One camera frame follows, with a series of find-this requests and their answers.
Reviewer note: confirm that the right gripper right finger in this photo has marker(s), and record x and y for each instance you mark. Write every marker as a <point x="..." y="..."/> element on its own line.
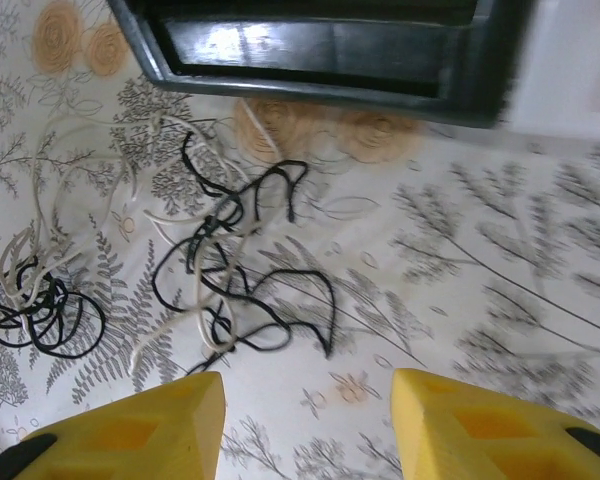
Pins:
<point x="480" y="435"/>

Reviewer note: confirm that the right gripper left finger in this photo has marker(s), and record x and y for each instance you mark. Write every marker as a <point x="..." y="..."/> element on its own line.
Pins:
<point x="145" y="435"/>

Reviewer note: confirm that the black plastic bin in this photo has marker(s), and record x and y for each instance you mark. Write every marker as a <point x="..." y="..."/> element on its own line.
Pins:
<point x="480" y="75"/>

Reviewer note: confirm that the white plastic bin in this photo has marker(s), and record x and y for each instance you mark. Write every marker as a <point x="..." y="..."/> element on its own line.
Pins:
<point x="570" y="60"/>

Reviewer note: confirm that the floral tablecloth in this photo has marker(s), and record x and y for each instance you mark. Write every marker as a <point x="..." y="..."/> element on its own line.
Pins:
<point x="480" y="325"/>

